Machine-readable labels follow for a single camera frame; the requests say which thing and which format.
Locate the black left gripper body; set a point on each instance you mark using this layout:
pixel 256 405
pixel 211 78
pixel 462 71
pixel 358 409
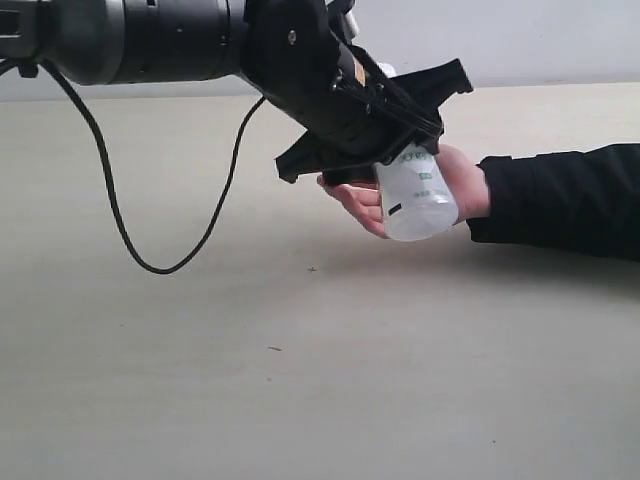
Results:
pixel 353 127

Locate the white bottle green label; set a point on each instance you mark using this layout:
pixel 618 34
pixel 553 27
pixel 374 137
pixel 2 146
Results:
pixel 416 201

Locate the black sleeved forearm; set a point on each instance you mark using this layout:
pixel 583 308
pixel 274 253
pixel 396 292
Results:
pixel 579 202

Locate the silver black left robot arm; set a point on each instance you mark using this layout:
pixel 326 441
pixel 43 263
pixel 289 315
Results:
pixel 299 54

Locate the person's open bare hand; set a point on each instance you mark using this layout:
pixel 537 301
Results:
pixel 466 181

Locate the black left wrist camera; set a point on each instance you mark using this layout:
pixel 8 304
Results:
pixel 341 19

